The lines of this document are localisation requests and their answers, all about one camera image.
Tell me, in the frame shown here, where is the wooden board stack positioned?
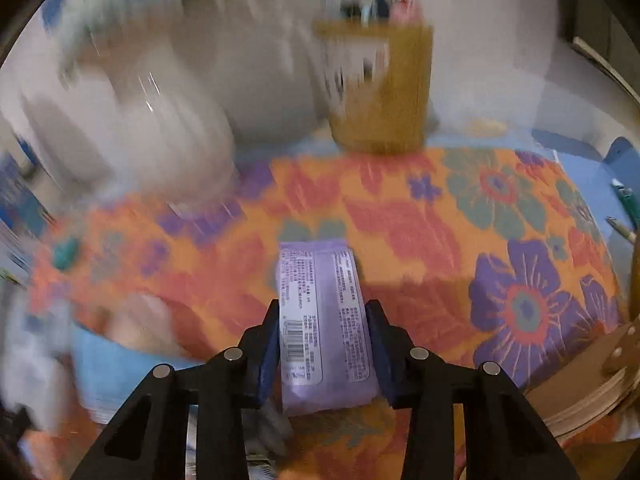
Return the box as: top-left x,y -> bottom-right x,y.
542,310 -> 640,441

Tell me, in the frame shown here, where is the small teal sharpener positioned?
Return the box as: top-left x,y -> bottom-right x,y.
52,237 -> 81,271

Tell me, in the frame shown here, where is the bunch of pens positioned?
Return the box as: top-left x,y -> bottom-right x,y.
325,0 -> 423,26

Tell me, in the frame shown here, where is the wooden pen holder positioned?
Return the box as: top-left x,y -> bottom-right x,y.
312,17 -> 435,155

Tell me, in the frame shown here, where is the orange floral table mat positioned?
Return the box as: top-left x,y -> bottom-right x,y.
20,147 -> 626,480

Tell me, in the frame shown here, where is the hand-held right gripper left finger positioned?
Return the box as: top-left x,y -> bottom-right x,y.
72,299 -> 281,480

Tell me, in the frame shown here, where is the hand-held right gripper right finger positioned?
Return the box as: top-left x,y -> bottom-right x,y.
364,299 -> 571,480

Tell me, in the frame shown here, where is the green pen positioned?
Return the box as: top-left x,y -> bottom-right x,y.
611,179 -> 640,231

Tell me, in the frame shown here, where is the purple wipes packet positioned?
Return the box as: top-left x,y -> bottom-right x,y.
277,239 -> 382,417

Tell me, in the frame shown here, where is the black wall screen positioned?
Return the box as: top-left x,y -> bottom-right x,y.
560,0 -> 640,106

